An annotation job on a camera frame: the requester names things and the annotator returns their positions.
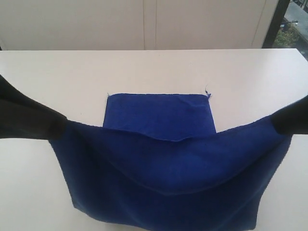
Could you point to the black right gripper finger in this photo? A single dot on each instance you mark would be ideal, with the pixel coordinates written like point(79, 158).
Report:
point(292, 119)

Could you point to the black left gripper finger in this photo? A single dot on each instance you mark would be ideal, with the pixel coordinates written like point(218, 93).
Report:
point(23, 118)

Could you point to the blue towel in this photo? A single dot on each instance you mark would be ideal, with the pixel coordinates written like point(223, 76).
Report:
point(158, 163)

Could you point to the dark window frame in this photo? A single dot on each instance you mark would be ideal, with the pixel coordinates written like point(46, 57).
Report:
point(274, 27)

